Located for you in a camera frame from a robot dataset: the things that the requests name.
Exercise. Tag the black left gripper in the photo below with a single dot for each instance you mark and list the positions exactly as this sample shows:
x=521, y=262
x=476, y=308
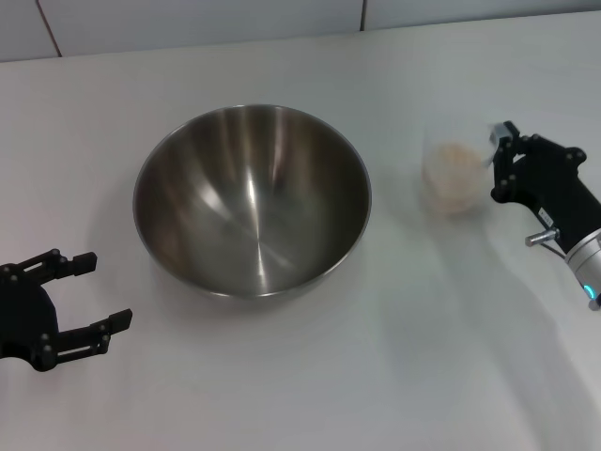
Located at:
x=26, y=319

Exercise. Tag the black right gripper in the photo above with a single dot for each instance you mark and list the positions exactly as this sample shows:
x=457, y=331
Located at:
x=559, y=192

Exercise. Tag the clear plastic measuring cup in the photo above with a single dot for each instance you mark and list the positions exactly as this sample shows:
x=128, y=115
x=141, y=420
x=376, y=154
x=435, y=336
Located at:
x=451, y=174

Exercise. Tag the stainless steel mixing bowl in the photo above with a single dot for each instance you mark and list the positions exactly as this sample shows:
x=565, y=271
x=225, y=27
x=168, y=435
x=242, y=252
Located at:
x=253, y=211

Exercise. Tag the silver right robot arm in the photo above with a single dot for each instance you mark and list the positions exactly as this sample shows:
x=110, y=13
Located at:
x=587, y=268

